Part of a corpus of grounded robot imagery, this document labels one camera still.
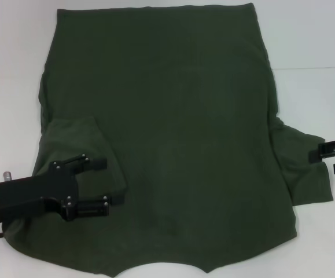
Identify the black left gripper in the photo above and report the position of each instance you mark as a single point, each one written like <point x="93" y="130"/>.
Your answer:
<point x="25" y="194"/>

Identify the dark green t-shirt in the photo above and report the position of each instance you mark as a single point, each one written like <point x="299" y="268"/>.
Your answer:
<point x="184" y="116"/>

